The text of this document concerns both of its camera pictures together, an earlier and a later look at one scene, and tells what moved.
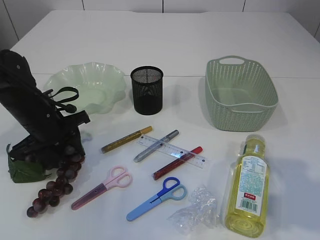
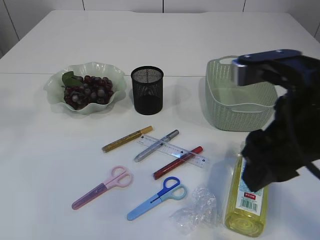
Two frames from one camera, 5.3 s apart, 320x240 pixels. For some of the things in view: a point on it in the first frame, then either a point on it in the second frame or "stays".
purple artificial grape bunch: x=69 y=164 -> x=80 y=91
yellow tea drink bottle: x=248 y=191 stays
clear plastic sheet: x=202 y=213 stays
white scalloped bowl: x=99 y=86 stays
